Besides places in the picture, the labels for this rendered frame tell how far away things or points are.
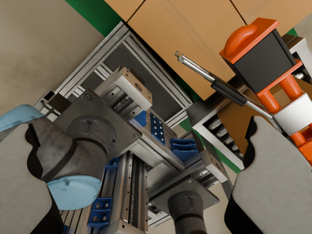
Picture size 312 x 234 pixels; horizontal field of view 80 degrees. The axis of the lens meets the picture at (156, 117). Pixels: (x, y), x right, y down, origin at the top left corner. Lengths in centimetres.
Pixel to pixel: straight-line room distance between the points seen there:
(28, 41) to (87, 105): 125
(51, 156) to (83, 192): 10
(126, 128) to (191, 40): 60
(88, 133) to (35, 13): 128
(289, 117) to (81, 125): 49
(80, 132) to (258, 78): 44
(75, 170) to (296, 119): 44
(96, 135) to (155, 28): 63
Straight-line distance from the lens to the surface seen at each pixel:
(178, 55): 29
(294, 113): 41
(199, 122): 114
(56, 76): 177
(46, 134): 43
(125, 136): 62
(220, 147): 134
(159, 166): 84
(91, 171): 46
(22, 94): 198
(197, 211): 82
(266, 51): 32
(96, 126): 56
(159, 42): 100
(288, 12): 119
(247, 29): 32
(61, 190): 45
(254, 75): 32
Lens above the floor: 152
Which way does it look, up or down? 58 degrees down
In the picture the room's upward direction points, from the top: 174 degrees clockwise
